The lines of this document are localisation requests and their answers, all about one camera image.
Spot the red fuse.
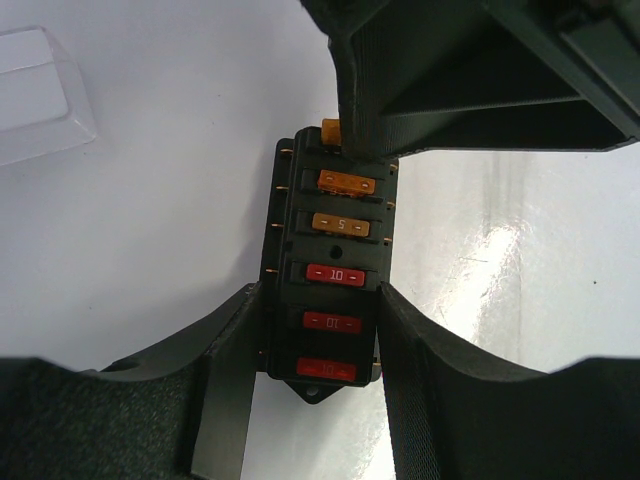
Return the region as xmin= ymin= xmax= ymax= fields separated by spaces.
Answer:
xmin=296 ymin=357 xmax=357 ymax=382
xmin=305 ymin=264 xmax=366 ymax=288
xmin=302 ymin=311 xmax=362 ymax=334

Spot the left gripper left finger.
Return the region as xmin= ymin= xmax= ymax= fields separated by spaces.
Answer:
xmin=1 ymin=283 xmax=262 ymax=479

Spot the clear plastic fuse box cover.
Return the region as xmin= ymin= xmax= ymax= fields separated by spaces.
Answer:
xmin=1 ymin=26 xmax=97 ymax=166

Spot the black fuse box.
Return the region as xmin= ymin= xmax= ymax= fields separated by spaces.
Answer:
xmin=260 ymin=127 xmax=398 ymax=404

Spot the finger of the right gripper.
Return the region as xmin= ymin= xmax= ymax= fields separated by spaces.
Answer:
xmin=304 ymin=1 xmax=639 ymax=160

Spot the red fuse middle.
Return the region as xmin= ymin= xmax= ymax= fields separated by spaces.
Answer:
xmin=302 ymin=311 xmax=362 ymax=334

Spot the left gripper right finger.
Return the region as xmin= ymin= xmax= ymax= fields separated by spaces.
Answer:
xmin=379 ymin=284 xmax=639 ymax=479

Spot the red fuse near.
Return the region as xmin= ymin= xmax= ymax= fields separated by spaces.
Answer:
xmin=296 ymin=357 xmax=357 ymax=382

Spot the orange blade fuse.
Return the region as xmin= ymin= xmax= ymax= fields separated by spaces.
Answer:
xmin=321 ymin=118 xmax=342 ymax=148
xmin=311 ymin=212 xmax=370 ymax=238
xmin=317 ymin=169 xmax=376 ymax=197

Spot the red fuse far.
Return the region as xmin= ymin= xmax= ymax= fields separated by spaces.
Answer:
xmin=305 ymin=264 xmax=366 ymax=288

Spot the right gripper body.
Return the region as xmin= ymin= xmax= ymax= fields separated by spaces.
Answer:
xmin=483 ymin=1 xmax=639 ymax=138

